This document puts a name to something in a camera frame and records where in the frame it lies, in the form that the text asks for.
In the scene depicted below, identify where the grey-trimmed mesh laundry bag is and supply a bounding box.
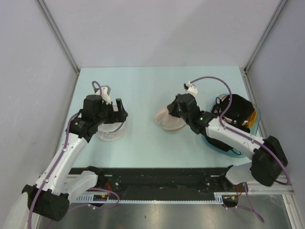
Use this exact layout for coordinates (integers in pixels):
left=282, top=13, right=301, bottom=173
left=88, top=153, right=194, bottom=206
left=96, top=122, right=126, bottom=141

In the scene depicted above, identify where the aluminium frame post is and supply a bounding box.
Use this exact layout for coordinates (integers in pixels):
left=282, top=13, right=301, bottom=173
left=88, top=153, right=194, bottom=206
left=244, top=0, right=289, bottom=74
left=35, top=0, right=80, bottom=75

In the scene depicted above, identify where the right aluminium frame post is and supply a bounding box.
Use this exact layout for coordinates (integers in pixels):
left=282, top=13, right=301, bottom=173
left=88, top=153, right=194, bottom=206
left=244, top=0, right=289, bottom=74

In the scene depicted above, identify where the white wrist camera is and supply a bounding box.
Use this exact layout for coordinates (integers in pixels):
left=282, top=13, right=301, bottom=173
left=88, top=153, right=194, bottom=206
left=94, top=85, right=111, bottom=104
left=183, top=81, right=198, bottom=96

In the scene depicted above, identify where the left aluminium frame post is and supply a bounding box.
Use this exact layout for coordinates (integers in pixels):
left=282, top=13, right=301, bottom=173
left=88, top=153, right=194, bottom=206
left=35, top=0, right=80, bottom=75

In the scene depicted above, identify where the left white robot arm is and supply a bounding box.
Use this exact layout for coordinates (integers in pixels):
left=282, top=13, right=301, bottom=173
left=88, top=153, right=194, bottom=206
left=22, top=94, right=128, bottom=222

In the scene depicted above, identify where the pink mesh laundry bag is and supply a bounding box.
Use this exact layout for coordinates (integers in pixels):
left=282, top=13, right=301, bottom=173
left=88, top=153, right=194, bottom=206
left=154, top=106, right=186, bottom=131

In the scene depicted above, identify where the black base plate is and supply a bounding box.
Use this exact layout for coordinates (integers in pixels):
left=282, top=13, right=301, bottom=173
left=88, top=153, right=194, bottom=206
left=66, top=167, right=248, bottom=201

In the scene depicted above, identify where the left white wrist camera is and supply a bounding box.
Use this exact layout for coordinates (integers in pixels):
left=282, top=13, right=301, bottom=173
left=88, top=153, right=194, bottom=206
left=94, top=85, right=111, bottom=104

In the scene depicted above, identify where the white slotted cable duct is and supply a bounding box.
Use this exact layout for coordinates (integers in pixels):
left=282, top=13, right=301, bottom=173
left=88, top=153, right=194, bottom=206
left=71, top=192, right=239, bottom=205

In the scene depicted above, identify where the black bra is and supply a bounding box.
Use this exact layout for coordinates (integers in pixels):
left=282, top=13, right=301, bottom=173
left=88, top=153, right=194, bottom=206
left=211, top=94, right=254, bottom=127

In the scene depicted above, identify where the aluminium side rail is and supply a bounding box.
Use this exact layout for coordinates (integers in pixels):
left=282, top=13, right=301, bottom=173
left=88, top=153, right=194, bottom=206
left=243, top=69, right=301, bottom=229

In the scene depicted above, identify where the teal plastic basin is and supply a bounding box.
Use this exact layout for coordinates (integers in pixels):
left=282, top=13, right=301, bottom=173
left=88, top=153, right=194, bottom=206
left=201, top=94, right=263, bottom=158

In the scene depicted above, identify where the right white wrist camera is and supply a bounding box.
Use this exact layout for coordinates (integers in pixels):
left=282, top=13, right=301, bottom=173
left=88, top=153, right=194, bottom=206
left=183, top=81, right=198, bottom=96

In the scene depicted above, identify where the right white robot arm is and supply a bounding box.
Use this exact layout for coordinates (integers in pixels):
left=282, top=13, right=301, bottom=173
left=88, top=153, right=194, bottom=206
left=167, top=94, right=291, bottom=191

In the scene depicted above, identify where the yellow garment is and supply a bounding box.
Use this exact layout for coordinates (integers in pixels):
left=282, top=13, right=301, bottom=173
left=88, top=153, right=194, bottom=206
left=245, top=108, right=257, bottom=128

